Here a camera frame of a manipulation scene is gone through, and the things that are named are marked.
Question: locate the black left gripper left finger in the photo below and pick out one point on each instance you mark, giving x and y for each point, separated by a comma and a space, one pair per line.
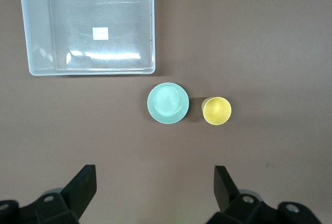
77, 190

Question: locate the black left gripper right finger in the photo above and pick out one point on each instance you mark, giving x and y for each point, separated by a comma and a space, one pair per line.
225, 193

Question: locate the yellow plastic cup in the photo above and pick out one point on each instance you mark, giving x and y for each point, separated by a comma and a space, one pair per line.
216, 111

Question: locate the light green bowl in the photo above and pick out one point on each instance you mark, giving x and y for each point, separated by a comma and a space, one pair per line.
168, 103

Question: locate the clear plastic storage box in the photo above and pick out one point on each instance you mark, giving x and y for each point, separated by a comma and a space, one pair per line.
39, 27

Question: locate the brown table cover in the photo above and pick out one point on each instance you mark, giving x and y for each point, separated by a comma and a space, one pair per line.
259, 53

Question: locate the white square sticker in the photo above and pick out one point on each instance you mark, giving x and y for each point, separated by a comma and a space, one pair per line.
100, 33

